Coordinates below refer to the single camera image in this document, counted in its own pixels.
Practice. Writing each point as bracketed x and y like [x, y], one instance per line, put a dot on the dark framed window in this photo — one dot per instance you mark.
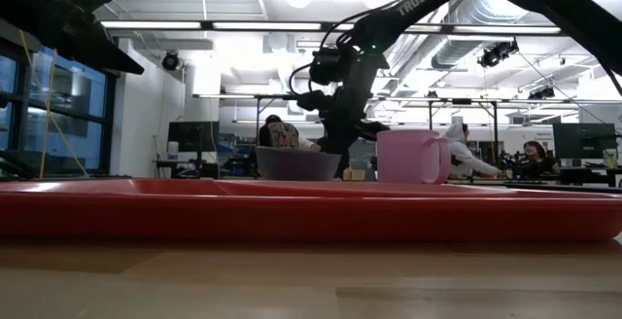
[73, 90]

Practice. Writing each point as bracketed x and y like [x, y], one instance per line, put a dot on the red plastic tray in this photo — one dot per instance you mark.
[291, 217]

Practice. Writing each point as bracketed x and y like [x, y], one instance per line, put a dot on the black aluminium table frame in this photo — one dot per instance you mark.
[559, 187]

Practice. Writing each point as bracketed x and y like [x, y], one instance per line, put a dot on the person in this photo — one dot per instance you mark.
[284, 134]
[461, 156]
[534, 156]

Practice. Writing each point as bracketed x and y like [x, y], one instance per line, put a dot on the pink plastic mug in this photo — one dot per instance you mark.
[403, 158]

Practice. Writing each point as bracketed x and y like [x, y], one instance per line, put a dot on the silver ventilation duct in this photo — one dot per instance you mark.
[457, 54]

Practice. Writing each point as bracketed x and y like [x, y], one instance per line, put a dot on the overhead frame light bar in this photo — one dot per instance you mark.
[155, 25]

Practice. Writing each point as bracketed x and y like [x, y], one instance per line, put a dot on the black ceiling track lights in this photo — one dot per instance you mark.
[542, 93]
[495, 54]

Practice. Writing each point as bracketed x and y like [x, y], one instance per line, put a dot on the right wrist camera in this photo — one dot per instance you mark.
[313, 100]

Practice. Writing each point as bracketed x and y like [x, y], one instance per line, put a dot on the black computer monitor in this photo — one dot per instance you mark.
[193, 136]
[583, 139]

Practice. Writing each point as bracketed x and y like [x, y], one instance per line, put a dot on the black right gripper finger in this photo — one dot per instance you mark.
[342, 143]
[374, 130]

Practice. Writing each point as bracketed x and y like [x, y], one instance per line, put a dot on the background desk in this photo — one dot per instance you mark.
[583, 175]
[165, 162]

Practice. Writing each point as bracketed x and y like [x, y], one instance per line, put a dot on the blue plastic bowl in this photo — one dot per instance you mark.
[296, 166]

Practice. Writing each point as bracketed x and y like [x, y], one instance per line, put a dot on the black background station frame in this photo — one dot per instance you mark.
[233, 96]

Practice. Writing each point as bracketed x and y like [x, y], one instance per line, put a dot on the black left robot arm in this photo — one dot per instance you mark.
[58, 12]

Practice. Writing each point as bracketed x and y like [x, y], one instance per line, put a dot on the white canister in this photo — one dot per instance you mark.
[173, 151]

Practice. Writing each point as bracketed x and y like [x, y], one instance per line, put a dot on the black ceiling spot lamp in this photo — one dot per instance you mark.
[170, 60]

